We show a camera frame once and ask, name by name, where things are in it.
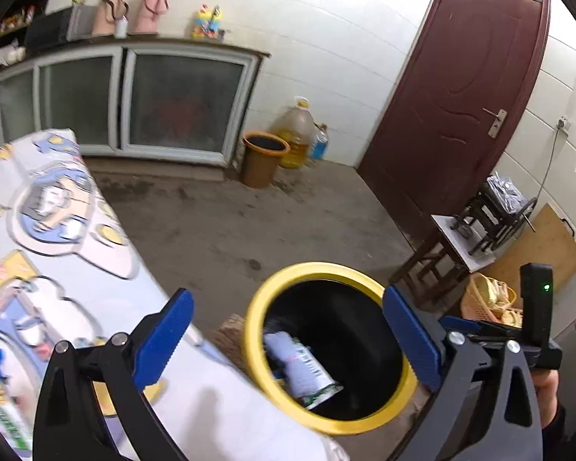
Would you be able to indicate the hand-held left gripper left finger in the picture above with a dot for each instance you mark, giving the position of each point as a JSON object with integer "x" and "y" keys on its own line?
{"x": 165, "y": 341}

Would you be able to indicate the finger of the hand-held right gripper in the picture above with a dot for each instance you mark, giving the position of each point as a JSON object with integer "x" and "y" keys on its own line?
{"x": 492, "y": 329}

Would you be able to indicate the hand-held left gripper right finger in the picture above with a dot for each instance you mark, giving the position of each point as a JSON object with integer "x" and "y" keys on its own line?
{"x": 410, "y": 341}

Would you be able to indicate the yellow trash bin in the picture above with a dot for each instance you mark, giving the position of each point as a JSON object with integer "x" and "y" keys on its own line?
{"x": 269, "y": 293}

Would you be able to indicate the green yellow snack wrapper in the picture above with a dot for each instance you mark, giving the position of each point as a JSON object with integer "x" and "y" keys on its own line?
{"x": 2, "y": 413}

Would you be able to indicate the person's right forearm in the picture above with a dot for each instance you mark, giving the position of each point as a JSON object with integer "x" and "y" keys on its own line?
{"x": 557, "y": 437}

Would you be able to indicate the person's right hand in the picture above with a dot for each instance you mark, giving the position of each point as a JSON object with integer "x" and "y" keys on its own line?
{"x": 547, "y": 389}

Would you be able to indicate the yellow woven basket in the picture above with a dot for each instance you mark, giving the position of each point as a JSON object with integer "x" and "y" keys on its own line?
{"x": 480, "y": 293}

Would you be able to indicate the wooden board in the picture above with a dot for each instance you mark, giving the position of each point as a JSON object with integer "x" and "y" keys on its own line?
{"x": 547, "y": 245}

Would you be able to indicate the brown cardboard box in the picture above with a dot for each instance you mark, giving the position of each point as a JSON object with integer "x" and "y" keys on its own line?
{"x": 230, "y": 333}

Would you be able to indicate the cartoon printed tablecloth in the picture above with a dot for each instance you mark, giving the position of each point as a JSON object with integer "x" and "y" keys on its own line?
{"x": 101, "y": 288}

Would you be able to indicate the small dark wooden chairs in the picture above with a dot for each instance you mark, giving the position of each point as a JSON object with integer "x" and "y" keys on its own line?
{"x": 499, "y": 221}

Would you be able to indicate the green white snack packet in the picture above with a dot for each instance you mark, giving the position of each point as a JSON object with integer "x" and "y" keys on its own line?
{"x": 314, "y": 369}

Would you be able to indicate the wooden stool with white top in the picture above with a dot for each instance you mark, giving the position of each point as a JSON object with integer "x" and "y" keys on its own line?
{"x": 449, "y": 230}

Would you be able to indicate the white crumpled tissue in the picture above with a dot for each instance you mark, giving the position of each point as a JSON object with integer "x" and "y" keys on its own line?
{"x": 278, "y": 353}

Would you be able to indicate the silver plastic bag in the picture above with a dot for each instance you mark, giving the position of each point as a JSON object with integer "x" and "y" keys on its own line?
{"x": 506, "y": 189}

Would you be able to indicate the brown plastic bucket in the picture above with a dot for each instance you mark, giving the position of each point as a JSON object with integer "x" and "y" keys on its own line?
{"x": 261, "y": 163}

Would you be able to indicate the blue plastic bottle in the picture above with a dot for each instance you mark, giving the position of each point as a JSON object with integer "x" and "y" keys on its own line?
{"x": 319, "y": 146}

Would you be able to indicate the dark red wooden door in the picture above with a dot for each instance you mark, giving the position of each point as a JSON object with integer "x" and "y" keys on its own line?
{"x": 461, "y": 81}

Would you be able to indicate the large cooking oil jug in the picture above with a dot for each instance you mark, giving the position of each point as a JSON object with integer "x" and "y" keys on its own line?
{"x": 297, "y": 129}

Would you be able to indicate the glass door kitchen cabinet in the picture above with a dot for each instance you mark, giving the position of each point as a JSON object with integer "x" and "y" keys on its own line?
{"x": 182, "y": 101}

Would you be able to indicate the white cup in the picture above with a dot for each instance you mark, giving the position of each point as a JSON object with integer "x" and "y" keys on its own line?
{"x": 120, "y": 28}

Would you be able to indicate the colourful toy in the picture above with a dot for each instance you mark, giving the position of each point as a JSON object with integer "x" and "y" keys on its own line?
{"x": 206, "y": 24}

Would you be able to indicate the clear bag of pastries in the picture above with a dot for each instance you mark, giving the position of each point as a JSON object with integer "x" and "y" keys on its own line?
{"x": 2, "y": 57}

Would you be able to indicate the pink thermos jug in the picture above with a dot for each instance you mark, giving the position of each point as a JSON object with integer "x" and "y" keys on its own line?
{"x": 151, "y": 7}
{"x": 106, "y": 17}

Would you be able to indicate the black microwave oven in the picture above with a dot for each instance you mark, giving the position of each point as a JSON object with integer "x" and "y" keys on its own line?
{"x": 53, "y": 31}

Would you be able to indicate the black spice shelf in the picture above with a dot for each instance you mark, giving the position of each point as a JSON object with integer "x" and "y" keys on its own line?
{"x": 17, "y": 14}

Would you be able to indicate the white wall outlet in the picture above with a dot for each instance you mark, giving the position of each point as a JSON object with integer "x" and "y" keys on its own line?
{"x": 564, "y": 122}

